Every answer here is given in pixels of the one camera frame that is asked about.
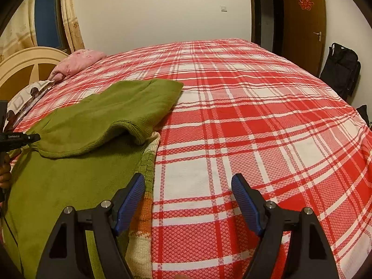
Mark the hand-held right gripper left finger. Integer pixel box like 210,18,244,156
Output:
35,173,146,279

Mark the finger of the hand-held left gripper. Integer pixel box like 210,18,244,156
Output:
0,133,41,147

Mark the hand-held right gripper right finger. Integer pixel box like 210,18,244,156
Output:
231,173,340,279

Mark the green striped knit sweater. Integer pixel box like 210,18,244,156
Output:
3,78,184,279

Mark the person's left hand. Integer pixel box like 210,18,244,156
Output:
0,161,12,190

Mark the white brown patterned pillow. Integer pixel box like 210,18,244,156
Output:
6,79,56,130

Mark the cream wooden headboard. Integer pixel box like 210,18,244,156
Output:
0,46,70,102

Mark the red plaid bed sheet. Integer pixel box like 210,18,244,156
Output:
12,38,372,279

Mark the cream floral curtain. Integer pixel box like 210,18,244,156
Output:
60,0,85,51
0,0,38,61

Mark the pink pillow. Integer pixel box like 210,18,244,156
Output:
48,49,107,81

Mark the window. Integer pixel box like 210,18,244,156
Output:
34,0,66,50

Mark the dark cloth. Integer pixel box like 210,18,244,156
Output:
356,105,372,128

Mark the black bag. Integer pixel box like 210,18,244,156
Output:
320,43,362,101

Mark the brown wooden door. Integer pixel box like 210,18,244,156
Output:
282,0,326,77

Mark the wooden door frame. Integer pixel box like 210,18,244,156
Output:
248,0,257,45

